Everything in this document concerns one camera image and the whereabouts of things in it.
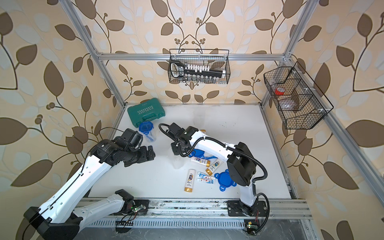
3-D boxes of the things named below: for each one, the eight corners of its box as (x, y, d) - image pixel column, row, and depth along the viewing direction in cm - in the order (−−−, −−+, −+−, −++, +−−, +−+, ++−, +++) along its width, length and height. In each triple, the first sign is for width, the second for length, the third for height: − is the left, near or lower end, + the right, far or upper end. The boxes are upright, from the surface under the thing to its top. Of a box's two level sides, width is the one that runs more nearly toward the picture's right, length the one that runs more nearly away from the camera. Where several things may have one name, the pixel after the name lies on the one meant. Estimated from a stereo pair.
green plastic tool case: (134, 129, 108) (131, 124, 103) (127, 111, 119) (125, 106, 115) (166, 116, 116) (165, 111, 111) (158, 101, 127) (156, 96, 123)
